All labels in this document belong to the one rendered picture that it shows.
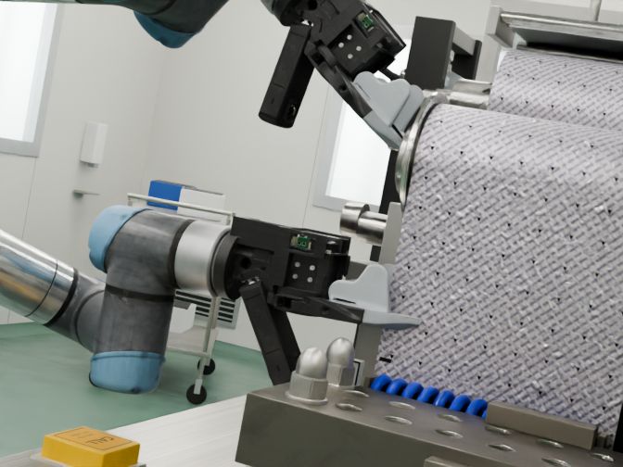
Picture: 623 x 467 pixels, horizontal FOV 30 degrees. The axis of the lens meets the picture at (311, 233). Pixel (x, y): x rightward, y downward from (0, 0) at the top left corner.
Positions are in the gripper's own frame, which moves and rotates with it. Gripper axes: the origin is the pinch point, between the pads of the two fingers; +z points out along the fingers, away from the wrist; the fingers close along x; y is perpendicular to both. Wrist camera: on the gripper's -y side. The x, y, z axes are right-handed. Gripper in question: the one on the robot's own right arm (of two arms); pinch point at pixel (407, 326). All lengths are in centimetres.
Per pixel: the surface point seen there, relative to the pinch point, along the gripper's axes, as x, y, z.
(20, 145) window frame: 421, -3, -356
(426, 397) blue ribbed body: -3.6, -5.6, 4.1
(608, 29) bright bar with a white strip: 29.9, 35.6, 8.4
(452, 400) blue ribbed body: -1.8, -5.7, 6.2
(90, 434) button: -8.9, -16.6, -27.4
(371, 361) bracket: 7.8, -5.5, -5.4
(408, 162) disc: -1.2, 15.6, -2.7
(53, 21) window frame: 432, 67, -357
